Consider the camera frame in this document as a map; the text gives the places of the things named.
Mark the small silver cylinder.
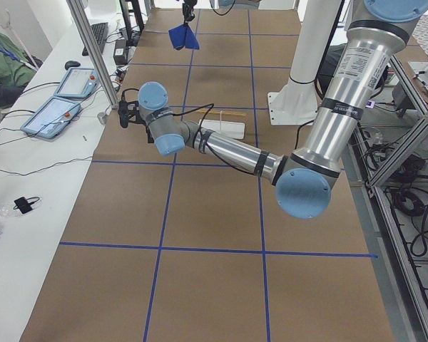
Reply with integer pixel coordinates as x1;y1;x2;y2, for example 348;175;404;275
97;112;108;125

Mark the small black device with cable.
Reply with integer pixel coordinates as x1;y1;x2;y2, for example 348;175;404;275
13;196;41;214

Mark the far teach pendant tablet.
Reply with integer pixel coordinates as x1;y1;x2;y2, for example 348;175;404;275
54;67;97;99

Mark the black keyboard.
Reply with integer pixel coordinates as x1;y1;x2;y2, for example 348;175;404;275
91;22;108;53

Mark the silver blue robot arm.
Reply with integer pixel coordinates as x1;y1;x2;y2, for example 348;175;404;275
138;1;428;219
182;0;260;24

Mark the black power adapter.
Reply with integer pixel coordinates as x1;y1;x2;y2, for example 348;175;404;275
113;38;129;66

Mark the person in green shirt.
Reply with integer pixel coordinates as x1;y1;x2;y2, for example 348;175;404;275
0;33;43;109

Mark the near teach pendant tablet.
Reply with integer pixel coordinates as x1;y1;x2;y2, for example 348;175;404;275
20;96;81;140

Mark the white towel rack base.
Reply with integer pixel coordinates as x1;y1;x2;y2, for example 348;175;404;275
198;120;245;140

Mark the aluminium frame post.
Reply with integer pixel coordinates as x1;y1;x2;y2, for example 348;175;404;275
66;0;118;110

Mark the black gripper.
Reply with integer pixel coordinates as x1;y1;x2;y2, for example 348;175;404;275
183;0;196;22

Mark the teach pendant tablet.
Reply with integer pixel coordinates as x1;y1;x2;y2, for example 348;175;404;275
20;96;81;140
54;67;97;99

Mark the person in grey shirt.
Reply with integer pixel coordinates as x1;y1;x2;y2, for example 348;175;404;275
317;43;347;98

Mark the black computer mouse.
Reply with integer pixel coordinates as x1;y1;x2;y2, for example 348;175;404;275
64;61;81;70

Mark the left wooden rack rod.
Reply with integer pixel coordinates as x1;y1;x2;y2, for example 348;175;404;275
195;108;247;117

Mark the blue microfiber towel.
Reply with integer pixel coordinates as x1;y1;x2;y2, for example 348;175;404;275
168;23;200;51

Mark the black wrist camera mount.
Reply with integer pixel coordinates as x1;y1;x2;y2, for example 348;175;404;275
118;100;146;128

